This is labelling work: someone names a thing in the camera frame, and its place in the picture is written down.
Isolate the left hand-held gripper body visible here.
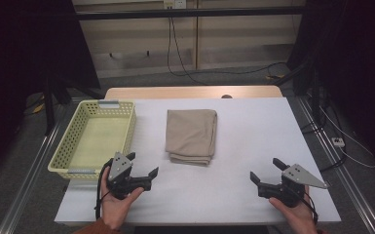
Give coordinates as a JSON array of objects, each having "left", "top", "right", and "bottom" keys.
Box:
[{"left": 106, "top": 151, "right": 152, "bottom": 200}]

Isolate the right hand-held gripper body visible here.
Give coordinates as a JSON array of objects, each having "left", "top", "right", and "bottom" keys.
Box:
[{"left": 257, "top": 163, "right": 329, "bottom": 209}]

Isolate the pale yellow plastic basket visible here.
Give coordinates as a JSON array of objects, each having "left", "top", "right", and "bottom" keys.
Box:
[{"left": 47, "top": 99, "right": 137, "bottom": 180}]

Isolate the beige cloth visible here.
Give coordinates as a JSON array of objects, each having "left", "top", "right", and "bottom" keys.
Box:
[{"left": 165, "top": 108, "right": 218, "bottom": 167}]

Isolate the person's right hand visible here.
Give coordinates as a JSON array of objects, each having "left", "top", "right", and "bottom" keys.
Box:
[{"left": 268, "top": 185, "right": 319, "bottom": 234}]

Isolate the person's left hand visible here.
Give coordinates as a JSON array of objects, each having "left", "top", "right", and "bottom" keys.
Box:
[{"left": 100, "top": 167, "right": 145, "bottom": 231}]

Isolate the white board table cover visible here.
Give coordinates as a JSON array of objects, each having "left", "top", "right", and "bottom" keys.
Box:
[{"left": 54, "top": 97, "right": 342, "bottom": 226}]

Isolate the white power strip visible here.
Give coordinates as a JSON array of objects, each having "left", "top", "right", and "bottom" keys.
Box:
[{"left": 330, "top": 136, "right": 347, "bottom": 148}]

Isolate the black metal stand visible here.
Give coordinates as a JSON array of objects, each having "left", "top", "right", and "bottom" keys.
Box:
[
  {"left": 41, "top": 73, "right": 105, "bottom": 137},
  {"left": 284, "top": 57, "right": 327, "bottom": 129}
]

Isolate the light wooden table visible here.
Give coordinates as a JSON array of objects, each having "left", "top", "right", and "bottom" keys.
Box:
[{"left": 104, "top": 85, "right": 283, "bottom": 100}]

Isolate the dark curtain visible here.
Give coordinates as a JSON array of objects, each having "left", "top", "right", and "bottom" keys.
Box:
[
  {"left": 0, "top": 0, "right": 101, "bottom": 186},
  {"left": 286, "top": 0, "right": 375, "bottom": 169}
]

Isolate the black horizontal bar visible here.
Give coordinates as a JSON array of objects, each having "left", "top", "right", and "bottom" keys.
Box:
[{"left": 75, "top": 5, "right": 307, "bottom": 21}]

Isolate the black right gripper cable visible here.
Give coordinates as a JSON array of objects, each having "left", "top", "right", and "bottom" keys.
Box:
[{"left": 291, "top": 184, "right": 319, "bottom": 226}]

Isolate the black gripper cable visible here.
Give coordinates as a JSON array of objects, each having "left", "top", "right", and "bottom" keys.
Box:
[
  {"left": 94, "top": 158, "right": 114, "bottom": 220},
  {"left": 291, "top": 184, "right": 319, "bottom": 226}
]

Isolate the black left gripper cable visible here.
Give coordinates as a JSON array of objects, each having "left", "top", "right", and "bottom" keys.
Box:
[{"left": 94, "top": 158, "right": 114, "bottom": 220}]

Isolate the aluminium floor rail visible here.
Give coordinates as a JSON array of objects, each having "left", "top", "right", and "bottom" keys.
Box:
[
  {"left": 0, "top": 97, "right": 81, "bottom": 234},
  {"left": 296, "top": 97, "right": 375, "bottom": 234}
]

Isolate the white floor cable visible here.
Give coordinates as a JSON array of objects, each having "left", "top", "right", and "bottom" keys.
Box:
[{"left": 318, "top": 104, "right": 375, "bottom": 170}]

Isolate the black floor cable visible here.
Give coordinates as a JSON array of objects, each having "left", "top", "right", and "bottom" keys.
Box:
[{"left": 174, "top": 60, "right": 287, "bottom": 78}]

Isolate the black hanging power cable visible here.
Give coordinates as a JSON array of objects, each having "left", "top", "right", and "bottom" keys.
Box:
[{"left": 166, "top": 16, "right": 209, "bottom": 87}]

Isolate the white wall outlet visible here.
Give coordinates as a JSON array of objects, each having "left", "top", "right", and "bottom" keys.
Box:
[{"left": 163, "top": 0, "right": 188, "bottom": 10}]

